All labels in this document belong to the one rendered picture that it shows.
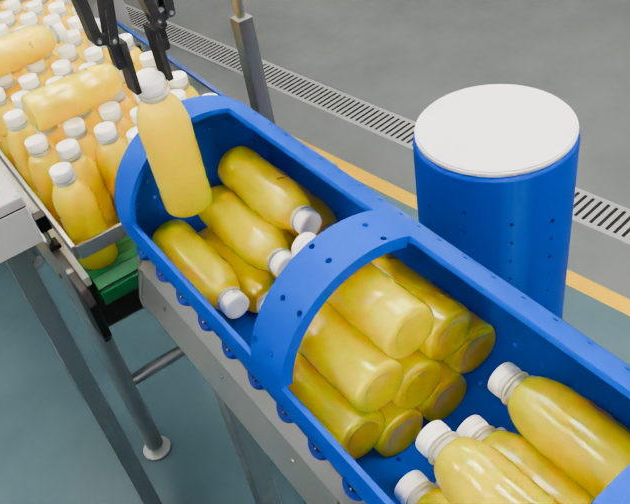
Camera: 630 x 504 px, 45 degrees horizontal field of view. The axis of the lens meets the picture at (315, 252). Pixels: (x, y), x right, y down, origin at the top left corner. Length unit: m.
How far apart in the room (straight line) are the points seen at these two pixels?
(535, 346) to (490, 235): 0.43
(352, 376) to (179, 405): 1.56
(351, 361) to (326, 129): 2.54
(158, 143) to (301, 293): 0.31
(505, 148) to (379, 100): 2.20
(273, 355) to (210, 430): 1.43
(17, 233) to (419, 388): 0.76
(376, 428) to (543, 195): 0.57
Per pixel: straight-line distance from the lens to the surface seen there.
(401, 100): 3.46
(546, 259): 1.42
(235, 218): 1.13
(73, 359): 1.67
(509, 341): 0.96
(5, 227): 1.36
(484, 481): 0.75
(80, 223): 1.38
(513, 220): 1.32
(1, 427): 2.56
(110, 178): 1.45
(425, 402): 0.95
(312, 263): 0.84
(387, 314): 0.82
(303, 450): 1.05
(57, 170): 1.36
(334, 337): 0.87
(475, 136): 1.34
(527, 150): 1.30
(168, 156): 1.03
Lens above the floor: 1.79
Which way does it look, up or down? 41 degrees down
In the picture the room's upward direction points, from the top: 11 degrees counter-clockwise
